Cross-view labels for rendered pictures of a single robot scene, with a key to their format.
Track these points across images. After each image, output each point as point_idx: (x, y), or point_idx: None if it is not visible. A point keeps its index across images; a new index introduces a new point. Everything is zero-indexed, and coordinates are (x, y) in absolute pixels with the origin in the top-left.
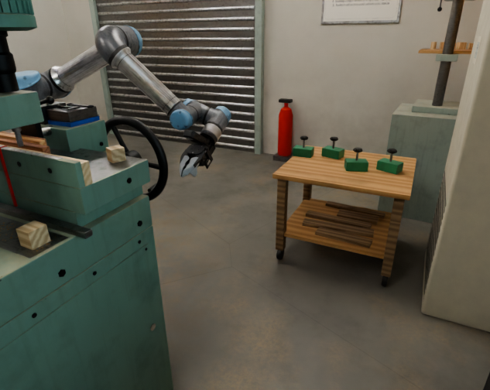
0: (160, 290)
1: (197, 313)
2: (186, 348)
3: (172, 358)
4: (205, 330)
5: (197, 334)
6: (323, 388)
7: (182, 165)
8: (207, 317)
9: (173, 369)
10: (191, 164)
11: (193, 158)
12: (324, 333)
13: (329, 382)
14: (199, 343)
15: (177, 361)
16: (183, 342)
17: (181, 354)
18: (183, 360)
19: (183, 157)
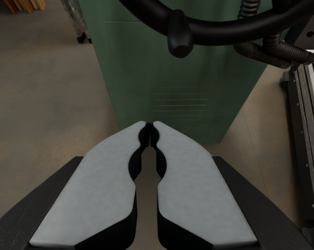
0: (97, 59)
1: (166, 249)
2: (146, 193)
3: (151, 176)
4: (141, 225)
5: (146, 215)
6: (1, 213)
7: (174, 140)
8: (150, 248)
9: (143, 167)
10: (99, 156)
11: (107, 216)
12: None
13: None
14: (138, 205)
15: (145, 175)
16: (153, 198)
17: (146, 184)
18: (140, 179)
19: (233, 207)
